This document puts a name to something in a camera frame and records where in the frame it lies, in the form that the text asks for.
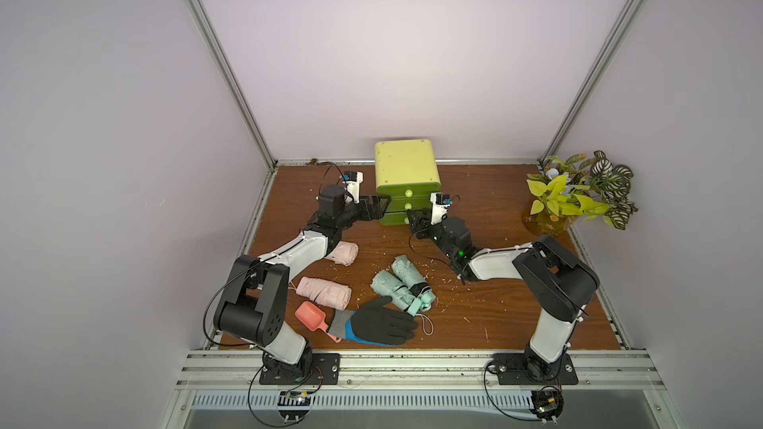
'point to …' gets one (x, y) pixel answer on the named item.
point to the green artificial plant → (595, 186)
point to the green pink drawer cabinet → (406, 171)
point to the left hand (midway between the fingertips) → (382, 198)
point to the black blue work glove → (373, 323)
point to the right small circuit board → (547, 404)
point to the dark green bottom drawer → (393, 219)
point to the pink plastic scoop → (315, 319)
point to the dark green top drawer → (407, 189)
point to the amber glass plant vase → (547, 224)
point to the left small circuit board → (293, 405)
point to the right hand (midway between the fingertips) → (416, 206)
